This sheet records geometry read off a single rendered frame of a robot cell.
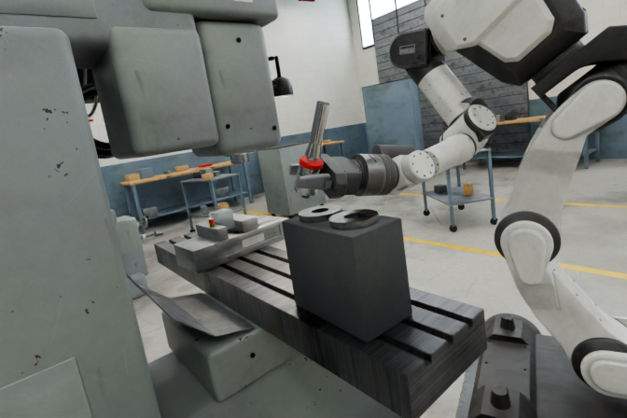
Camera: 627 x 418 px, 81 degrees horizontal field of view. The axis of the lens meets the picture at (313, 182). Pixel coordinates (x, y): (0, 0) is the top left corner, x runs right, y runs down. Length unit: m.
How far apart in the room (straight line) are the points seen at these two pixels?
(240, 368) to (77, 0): 0.82
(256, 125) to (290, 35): 8.76
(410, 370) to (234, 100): 0.68
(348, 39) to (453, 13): 10.02
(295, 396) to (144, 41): 0.91
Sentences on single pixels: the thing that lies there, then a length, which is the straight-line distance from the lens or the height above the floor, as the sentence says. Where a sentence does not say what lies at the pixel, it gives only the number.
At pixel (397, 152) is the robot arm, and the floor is 1.27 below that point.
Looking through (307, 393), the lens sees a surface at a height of 0.66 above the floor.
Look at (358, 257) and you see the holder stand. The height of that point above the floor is 1.13.
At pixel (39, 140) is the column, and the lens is 0.69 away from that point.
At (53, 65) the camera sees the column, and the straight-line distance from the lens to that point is 0.71.
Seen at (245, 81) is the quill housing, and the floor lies 1.48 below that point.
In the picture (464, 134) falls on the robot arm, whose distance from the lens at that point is 0.97.
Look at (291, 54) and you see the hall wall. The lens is 9.55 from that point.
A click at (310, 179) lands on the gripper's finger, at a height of 1.25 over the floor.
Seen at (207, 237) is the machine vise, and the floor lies 1.06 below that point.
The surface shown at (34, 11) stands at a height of 1.62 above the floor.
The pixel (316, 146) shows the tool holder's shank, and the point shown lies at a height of 1.31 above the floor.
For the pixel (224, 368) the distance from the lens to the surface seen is 0.93.
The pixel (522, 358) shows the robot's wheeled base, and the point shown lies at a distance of 1.35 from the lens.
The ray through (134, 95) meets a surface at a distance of 0.83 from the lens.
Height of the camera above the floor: 1.35
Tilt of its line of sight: 9 degrees down
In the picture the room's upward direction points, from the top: 9 degrees counter-clockwise
